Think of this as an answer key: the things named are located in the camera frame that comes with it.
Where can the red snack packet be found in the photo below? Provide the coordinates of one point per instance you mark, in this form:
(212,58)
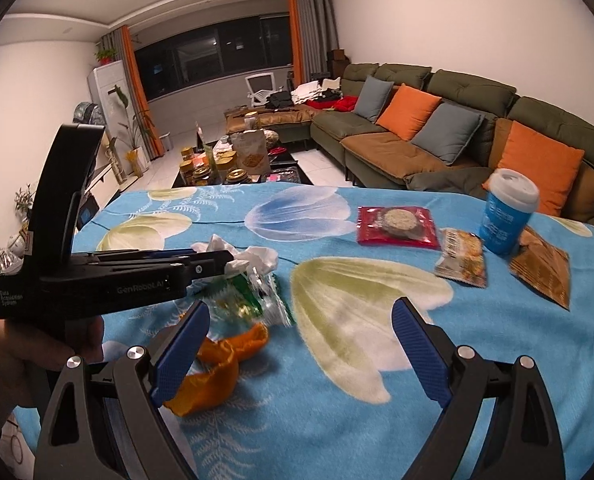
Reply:
(397,226)

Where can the green snack wrapper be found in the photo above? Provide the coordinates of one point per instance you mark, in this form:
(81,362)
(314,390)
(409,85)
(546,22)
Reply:
(245,299)

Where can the person's left hand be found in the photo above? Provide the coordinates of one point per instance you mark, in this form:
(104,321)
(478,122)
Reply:
(22,346)

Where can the orange curtain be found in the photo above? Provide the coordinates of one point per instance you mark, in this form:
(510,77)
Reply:
(143,111)
(295,42)

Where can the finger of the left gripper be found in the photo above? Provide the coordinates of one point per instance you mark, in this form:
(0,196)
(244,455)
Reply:
(201,264)

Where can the brown snack packet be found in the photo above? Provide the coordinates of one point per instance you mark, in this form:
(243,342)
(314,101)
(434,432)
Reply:
(543,267)

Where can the white standing air conditioner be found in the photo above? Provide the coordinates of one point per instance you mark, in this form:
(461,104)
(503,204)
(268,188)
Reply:
(100,80)

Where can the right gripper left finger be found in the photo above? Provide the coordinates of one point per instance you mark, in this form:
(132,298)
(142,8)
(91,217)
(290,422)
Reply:
(96,410)

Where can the red blanket on sofa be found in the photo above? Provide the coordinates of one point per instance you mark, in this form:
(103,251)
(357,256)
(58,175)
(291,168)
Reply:
(344,104)

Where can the grey cushion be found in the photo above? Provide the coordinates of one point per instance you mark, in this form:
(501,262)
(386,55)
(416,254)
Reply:
(448,131)
(373,97)

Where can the orange cushion near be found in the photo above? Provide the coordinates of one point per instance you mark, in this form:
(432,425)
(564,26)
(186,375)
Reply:
(552,165)

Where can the orange curtain right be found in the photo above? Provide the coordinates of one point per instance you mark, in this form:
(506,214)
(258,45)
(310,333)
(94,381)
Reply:
(295,42)

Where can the white tissue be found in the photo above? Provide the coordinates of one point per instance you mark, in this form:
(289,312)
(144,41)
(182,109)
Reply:
(263,259)

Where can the grey cushion far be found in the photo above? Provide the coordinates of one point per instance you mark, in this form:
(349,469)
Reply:
(373,97)

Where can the grey cushion near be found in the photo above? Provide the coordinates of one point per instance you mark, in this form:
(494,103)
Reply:
(448,131)

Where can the black coffee table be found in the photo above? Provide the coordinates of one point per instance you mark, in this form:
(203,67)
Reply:
(277,158)

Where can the orange curtain left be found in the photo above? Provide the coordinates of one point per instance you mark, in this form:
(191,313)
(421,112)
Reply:
(143,111)

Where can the blue paper cup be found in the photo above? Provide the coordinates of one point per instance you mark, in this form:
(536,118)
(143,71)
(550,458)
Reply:
(511,200)

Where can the white office chair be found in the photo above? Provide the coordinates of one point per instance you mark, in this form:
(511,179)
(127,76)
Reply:
(260,86)

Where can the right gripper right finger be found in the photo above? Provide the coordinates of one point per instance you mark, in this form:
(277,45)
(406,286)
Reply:
(522,440)

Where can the orange cushion far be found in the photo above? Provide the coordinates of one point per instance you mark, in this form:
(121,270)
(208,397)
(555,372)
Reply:
(408,112)

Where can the orange cushion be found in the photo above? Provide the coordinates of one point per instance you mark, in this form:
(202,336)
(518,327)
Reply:
(408,112)
(552,165)

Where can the green brown sectional sofa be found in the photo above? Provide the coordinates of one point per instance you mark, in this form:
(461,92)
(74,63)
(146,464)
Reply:
(374,157)

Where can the tall potted plant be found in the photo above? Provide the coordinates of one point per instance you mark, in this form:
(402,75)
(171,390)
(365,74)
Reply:
(129,133)

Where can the beige snack packet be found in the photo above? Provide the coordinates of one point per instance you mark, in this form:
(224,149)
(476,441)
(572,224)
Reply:
(462,258)

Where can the orange peel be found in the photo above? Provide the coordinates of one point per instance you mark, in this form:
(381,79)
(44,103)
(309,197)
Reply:
(204,391)

